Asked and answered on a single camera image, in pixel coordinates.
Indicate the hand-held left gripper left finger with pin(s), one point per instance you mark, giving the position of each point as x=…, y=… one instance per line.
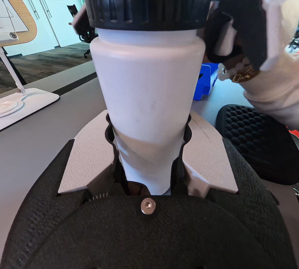
x=88, y=159

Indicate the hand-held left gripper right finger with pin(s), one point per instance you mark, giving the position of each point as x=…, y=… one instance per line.
x=208, y=159

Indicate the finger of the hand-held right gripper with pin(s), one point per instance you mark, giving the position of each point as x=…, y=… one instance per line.
x=81, y=21
x=275, y=5

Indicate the blue plastic bin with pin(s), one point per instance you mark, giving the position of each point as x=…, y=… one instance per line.
x=205, y=82

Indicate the black bottle lid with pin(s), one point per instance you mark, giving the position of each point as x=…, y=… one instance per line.
x=144, y=0

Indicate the white plastic bottle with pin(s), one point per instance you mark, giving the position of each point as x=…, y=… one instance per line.
x=147, y=75

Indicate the person's left hand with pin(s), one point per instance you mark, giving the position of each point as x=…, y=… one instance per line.
x=137, y=188

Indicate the black office chair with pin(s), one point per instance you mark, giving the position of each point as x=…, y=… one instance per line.
x=72, y=10

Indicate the white door with window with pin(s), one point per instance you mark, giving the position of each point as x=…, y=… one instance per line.
x=58, y=17

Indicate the black round pad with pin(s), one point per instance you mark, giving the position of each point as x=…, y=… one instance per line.
x=252, y=133

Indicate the instruction sign stand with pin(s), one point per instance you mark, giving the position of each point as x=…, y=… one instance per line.
x=35, y=101

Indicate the grey mesh office chair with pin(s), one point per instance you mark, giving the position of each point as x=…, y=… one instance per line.
x=295, y=142

